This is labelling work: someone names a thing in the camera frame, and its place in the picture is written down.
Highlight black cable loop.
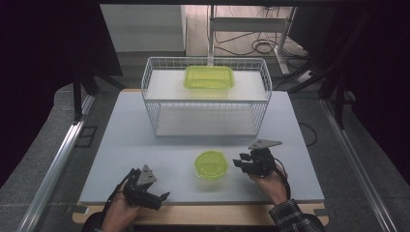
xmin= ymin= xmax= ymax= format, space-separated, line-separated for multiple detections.
xmin=298 ymin=122 xmax=319 ymax=148

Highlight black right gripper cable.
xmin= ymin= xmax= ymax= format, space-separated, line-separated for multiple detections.
xmin=273 ymin=157 xmax=292 ymax=201

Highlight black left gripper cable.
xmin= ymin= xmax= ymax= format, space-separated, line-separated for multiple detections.
xmin=102 ymin=167 xmax=137 ymax=215

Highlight aluminium rail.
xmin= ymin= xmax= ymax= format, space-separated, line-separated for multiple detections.
xmin=15 ymin=95 xmax=97 ymax=232
xmin=320 ymin=98 xmax=399 ymax=232

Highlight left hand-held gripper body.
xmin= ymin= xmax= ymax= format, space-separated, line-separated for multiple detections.
xmin=123 ymin=164 xmax=159 ymax=208

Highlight dark curtain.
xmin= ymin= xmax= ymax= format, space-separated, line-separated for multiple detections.
xmin=0 ymin=0 xmax=124 ymax=188
xmin=289 ymin=0 xmax=410 ymax=177

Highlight white cabinet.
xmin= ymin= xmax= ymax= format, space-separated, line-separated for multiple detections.
xmin=100 ymin=4 xmax=189 ymax=58

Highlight black floor bracket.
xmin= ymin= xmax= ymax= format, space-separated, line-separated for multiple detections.
xmin=74 ymin=125 xmax=99 ymax=149

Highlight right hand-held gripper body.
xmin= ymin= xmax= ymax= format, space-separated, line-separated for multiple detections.
xmin=247 ymin=138 xmax=283 ymax=179

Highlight person's right hand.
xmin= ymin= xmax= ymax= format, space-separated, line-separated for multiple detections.
xmin=249 ymin=166 xmax=288 ymax=206

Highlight green round plastic bowl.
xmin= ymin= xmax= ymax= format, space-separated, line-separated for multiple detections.
xmin=193 ymin=150 xmax=229 ymax=181

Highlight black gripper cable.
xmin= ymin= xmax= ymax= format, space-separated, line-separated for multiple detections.
xmin=273 ymin=157 xmax=292 ymax=201
xmin=102 ymin=167 xmax=137 ymax=215

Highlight black floor cables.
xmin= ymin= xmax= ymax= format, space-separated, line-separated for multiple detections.
xmin=214 ymin=5 xmax=311 ymax=71

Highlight white desk frame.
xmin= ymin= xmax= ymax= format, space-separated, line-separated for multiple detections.
xmin=207 ymin=4 xmax=298 ymax=76

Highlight black stand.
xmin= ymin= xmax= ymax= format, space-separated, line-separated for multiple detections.
xmin=287 ymin=9 xmax=378 ymax=131
xmin=72 ymin=61 xmax=128 ymax=126

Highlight green rectangular plastic container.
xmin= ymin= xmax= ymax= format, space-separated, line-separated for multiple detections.
xmin=183 ymin=65 xmax=236 ymax=91

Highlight white two-tier wire rack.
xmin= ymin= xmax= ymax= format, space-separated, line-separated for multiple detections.
xmin=140 ymin=56 xmax=273 ymax=138

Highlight person's left hand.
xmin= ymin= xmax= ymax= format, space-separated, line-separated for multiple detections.
xmin=101 ymin=181 xmax=141 ymax=232

